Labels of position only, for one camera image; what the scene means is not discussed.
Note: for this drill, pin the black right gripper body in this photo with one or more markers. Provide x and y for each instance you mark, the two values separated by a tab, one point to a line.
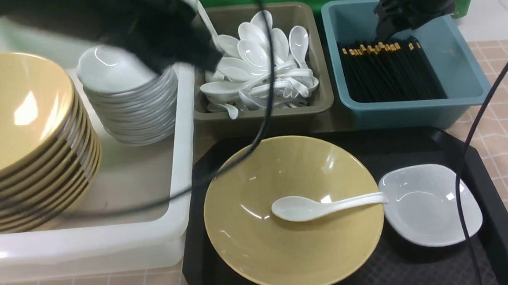
399	15

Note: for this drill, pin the small white sauce dish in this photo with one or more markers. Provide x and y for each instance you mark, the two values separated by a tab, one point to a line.
422	205

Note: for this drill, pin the white ceramic soup spoon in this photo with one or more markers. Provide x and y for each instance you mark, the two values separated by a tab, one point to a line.
301	209

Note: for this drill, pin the yellow noodle bowl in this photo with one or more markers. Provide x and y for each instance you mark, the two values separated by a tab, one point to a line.
268	250

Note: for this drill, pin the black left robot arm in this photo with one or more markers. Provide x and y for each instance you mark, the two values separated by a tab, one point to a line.
159	33

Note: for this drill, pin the blue plastic chopstick bin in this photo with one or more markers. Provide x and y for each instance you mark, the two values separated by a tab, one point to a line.
458	71

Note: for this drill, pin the bundle of black chopsticks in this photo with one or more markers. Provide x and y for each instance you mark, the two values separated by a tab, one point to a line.
393	71

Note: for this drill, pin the olive plastic spoon bin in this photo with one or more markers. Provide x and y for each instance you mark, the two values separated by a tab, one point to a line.
285	15

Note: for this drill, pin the pile of white soup spoons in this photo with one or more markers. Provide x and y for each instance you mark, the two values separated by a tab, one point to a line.
241	82

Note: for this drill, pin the black plastic serving tray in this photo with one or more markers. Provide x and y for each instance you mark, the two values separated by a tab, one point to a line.
395	261

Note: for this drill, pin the stack of white dishes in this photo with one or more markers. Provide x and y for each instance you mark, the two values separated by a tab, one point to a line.
136	106

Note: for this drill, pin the large white plastic tub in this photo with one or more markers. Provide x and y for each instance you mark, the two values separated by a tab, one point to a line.
127	177

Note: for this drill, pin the stack of yellow bowls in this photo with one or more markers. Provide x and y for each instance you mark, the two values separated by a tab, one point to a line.
50	153

